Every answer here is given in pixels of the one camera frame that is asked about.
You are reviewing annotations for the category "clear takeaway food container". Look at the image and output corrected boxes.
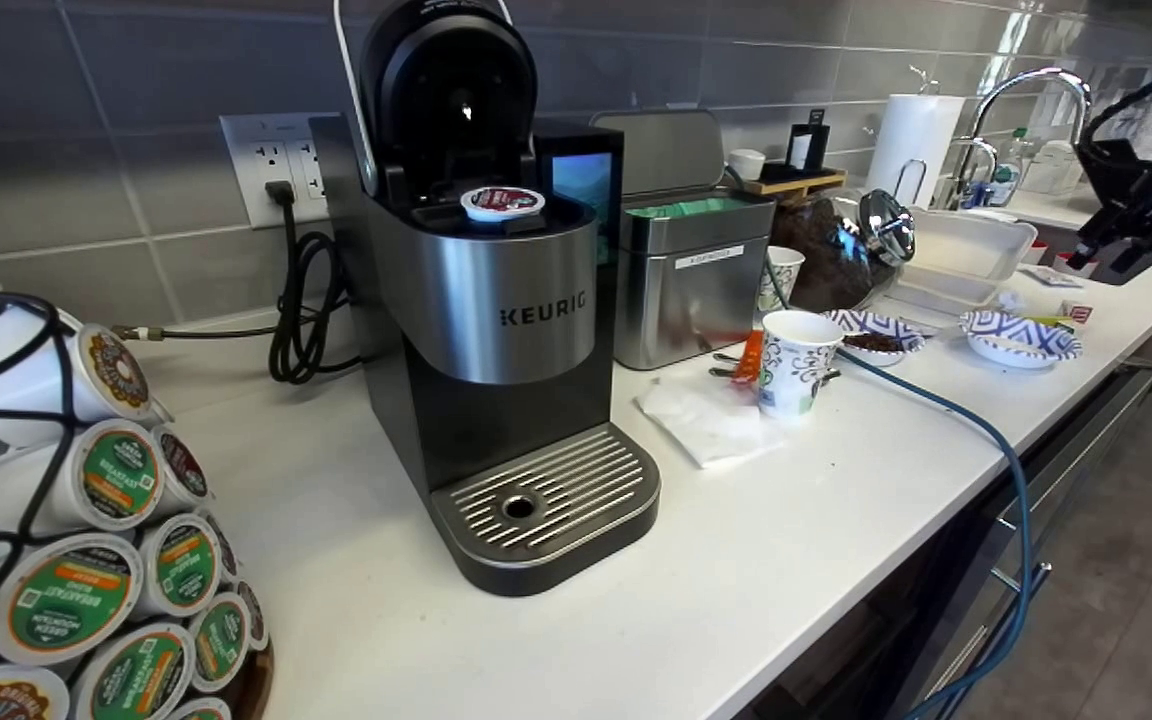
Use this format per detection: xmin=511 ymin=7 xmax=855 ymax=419
xmin=864 ymin=210 xmax=1040 ymax=341

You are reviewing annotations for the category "small orange object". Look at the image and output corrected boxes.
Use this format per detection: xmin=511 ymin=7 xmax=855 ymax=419
xmin=730 ymin=323 xmax=772 ymax=393

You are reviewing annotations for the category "blue patterned bowl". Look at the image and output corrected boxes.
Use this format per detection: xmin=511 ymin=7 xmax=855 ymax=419
xmin=954 ymin=305 xmax=1083 ymax=378
xmin=823 ymin=305 xmax=932 ymax=371

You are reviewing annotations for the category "chrome kitchen faucet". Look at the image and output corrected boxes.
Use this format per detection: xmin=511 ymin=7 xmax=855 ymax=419
xmin=953 ymin=63 xmax=1098 ymax=218

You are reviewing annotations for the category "white paper towel roll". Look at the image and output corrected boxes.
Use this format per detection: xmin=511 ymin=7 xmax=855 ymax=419
xmin=864 ymin=87 xmax=973 ymax=213

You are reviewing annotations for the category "shiny metal kettle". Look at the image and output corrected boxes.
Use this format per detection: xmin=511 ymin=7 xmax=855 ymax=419
xmin=853 ymin=183 xmax=918 ymax=268

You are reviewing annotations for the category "dark glass pot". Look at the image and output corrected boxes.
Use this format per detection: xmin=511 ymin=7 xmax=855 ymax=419
xmin=772 ymin=194 xmax=880 ymax=316

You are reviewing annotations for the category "wooden tray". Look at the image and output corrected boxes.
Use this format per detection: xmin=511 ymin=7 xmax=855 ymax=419
xmin=730 ymin=166 xmax=853 ymax=205

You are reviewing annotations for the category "small black device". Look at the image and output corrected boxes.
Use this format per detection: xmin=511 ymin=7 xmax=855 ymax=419
xmin=788 ymin=110 xmax=832 ymax=175

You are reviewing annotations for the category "patterned white mug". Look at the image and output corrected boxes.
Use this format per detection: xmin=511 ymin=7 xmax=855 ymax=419
xmin=752 ymin=310 xmax=853 ymax=419

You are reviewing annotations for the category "small white cup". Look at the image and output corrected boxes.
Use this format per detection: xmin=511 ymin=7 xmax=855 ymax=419
xmin=722 ymin=144 xmax=772 ymax=190

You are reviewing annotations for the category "metal tea tin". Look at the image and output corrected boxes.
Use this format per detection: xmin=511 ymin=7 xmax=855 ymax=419
xmin=591 ymin=110 xmax=779 ymax=378

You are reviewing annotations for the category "white paper napkin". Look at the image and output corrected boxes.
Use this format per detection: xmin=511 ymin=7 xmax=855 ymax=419
xmin=632 ymin=368 xmax=797 ymax=475

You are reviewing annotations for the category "coffee pod red lid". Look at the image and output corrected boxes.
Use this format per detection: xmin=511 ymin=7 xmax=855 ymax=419
xmin=455 ymin=179 xmax=552 ymax=228

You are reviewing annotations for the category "silver black Keurig coffee machine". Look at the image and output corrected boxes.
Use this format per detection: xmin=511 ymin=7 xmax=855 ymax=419
xmin=329 ymin=0 xmax=662 ymax=600

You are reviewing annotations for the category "dark red label coffee pod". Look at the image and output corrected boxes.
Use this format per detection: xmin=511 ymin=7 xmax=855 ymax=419
xmin=150 ymin=423 xmax=217 ymax=514

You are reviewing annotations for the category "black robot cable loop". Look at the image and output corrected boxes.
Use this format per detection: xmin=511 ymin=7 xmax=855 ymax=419
xmin=1076 ymin=62 xmax=1152 ymax=152

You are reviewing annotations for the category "blue cable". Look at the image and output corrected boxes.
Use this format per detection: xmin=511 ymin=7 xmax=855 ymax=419
xmin=835 ymin=344 xmax=1057 ymax=720

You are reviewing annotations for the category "black power cord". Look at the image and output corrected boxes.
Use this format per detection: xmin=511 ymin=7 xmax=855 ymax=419
xmin=110 ymin=175 xmax=369 ymax=388

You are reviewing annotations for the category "white wall power outlet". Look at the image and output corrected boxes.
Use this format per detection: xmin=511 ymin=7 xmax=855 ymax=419
xmin=217 ymin=110 xmax=334 ymax=228

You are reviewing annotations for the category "black wire pod carousel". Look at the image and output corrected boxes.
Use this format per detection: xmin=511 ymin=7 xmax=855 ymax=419
xmin=0 ymin=287 xmax=276 ymax=720

